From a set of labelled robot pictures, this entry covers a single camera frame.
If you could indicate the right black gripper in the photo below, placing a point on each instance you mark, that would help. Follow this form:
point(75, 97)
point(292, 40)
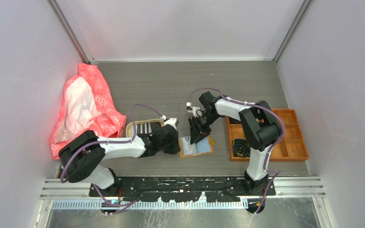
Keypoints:
point(198, 132)

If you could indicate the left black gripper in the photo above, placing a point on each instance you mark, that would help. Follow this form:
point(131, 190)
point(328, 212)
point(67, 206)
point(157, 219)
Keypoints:
point(175, 147)

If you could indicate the orange leather card holder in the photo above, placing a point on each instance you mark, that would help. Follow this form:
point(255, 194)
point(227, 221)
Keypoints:
point(204, 146)

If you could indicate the white patterned card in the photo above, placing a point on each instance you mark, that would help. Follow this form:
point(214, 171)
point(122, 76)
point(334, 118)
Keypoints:
point(187, 149)

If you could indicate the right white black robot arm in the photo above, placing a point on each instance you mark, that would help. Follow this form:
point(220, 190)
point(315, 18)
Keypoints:
point(261, 126)

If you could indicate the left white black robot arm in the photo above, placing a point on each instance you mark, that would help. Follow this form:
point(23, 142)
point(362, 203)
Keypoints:
point(81, 158)

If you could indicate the beige oval card tray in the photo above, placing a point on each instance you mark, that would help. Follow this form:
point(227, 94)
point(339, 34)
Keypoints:
point(129, 131)

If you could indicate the cards in beige tray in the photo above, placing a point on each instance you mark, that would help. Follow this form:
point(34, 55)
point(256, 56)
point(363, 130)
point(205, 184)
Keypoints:
point(147, 128)

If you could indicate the rolled dark belt right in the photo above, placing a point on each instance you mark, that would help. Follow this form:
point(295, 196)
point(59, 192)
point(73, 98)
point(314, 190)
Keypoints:
point(234, 121)

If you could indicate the rolled dark belt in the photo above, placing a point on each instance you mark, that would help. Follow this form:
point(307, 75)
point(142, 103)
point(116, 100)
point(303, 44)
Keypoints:
point(234, 121)
point(240, 148)

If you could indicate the rolled dark belt left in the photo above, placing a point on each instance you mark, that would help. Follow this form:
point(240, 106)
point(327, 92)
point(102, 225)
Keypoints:
point(240, 148)

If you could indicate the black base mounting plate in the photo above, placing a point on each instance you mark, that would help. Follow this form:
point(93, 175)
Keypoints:
point(183, 189)

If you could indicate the pink white crumpled cloth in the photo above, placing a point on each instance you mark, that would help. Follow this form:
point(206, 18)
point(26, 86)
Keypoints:
point(87, 105)

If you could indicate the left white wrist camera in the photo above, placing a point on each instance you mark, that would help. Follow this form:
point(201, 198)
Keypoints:
point(173, 122)

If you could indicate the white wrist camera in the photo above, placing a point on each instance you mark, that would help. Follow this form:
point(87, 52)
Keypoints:
point(196, 111)
point(173, 122)

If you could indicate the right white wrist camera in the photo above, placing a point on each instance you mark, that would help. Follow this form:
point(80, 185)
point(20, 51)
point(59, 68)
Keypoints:
point(196, 111)

